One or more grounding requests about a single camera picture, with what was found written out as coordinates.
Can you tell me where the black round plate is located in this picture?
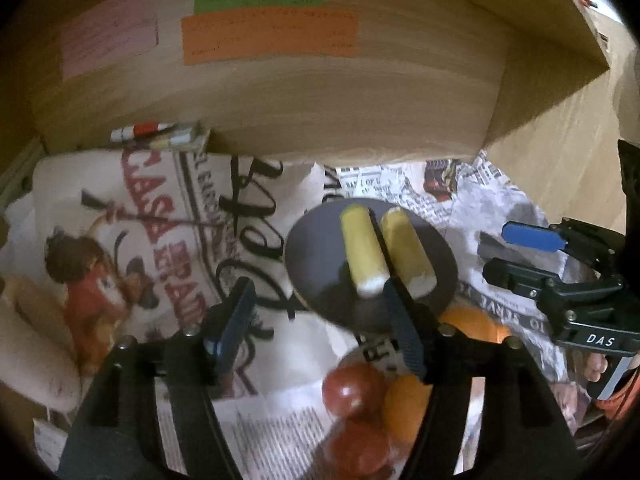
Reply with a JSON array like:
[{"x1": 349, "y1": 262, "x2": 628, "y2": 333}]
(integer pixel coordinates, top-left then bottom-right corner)
[{"x1": 283, "y1": 198, "x2": 459, "y2": 334}]

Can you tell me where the orange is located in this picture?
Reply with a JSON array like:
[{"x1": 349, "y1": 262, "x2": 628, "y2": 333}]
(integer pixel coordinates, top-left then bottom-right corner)
[
  {"x1": 438, "y1": 305, "x2": 513, "y2": 346},
  {"x1": 382, "y1": 374, "x2": 434, "y2": 444}
]

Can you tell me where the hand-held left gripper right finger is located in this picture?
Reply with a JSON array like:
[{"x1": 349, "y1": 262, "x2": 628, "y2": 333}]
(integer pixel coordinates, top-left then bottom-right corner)
[{"x1": 382, "y1": 279, "x2": 583, "y2": 480}]

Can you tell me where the white red marker pen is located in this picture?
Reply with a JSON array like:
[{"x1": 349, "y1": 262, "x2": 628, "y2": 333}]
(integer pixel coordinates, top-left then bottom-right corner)
[{"x1": 110, "y1": 121, "x2": 211, "y2": 150}]

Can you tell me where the person's right hand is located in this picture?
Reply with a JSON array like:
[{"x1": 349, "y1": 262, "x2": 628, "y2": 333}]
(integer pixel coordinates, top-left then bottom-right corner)
[{"x1": 581, "y1": 352, "x2": 609, "y2": 385}]

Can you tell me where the wooden box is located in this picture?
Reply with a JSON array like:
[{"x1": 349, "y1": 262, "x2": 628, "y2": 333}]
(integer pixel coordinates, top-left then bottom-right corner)
[{"x1": 20, "y1": 0, "x2": 612, "y2": 165}]

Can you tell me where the newspaper print cloth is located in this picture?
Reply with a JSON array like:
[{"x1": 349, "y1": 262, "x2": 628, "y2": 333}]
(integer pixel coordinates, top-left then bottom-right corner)
[{"x1": 0, "y1": 147, "x2": 608, "y2": 480}]

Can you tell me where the pink paper note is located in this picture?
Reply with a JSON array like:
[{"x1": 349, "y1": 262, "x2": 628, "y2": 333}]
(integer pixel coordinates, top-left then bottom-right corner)
[{"x1": 59, "y1": 0, "x2": 160, "y2": 81}]

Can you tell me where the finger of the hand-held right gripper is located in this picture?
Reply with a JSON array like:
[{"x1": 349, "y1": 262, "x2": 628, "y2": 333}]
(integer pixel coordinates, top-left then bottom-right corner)
[
  {"x1": 501, "y1": 218, "x2": 619, "y2": 267},
  {"x1": 481, "y1": 256, "x2": 627, "y2": 312}
]

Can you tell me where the red tomato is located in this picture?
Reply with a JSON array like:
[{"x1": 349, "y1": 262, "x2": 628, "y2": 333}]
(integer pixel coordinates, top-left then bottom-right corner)
[
  {"x1": 324, "y1": 419, "x2": 394, "y2": 477},
  {"x1": 322, "y1": 362, "x2": 389, "y2": 421}
]

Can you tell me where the orange paper note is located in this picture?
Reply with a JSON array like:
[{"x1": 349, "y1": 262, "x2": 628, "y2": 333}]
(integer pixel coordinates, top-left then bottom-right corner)
[{"x1": 181, "y1": 8, "x2": 361, "y2": 66}]

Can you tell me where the yellow corn piece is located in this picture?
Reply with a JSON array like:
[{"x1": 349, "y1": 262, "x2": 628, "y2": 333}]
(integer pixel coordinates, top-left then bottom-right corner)
[
  {"x1": 339, "y1": 204, "x2": 392, "y2": 297},
  {"x1": 380, "y1": 208, "x2": 438, "y2": 296}
]

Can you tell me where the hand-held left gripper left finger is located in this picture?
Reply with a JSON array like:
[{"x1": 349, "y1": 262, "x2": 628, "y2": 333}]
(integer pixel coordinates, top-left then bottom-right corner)
[{"x1": 57, "y1": 276, "x2": 257, "y2": 480}]

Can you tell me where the beige cushion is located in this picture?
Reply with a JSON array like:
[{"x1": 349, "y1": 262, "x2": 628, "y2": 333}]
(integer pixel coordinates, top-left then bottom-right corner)
[{"x1": 0, "y1": 274, "x2": 82, "y2": 412}]

